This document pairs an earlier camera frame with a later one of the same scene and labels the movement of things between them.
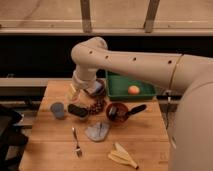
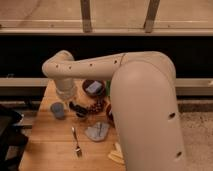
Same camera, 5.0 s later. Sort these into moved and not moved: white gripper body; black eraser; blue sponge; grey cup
Moved: white gripper body
Not moved: black eraser; blue sponge; grey cup
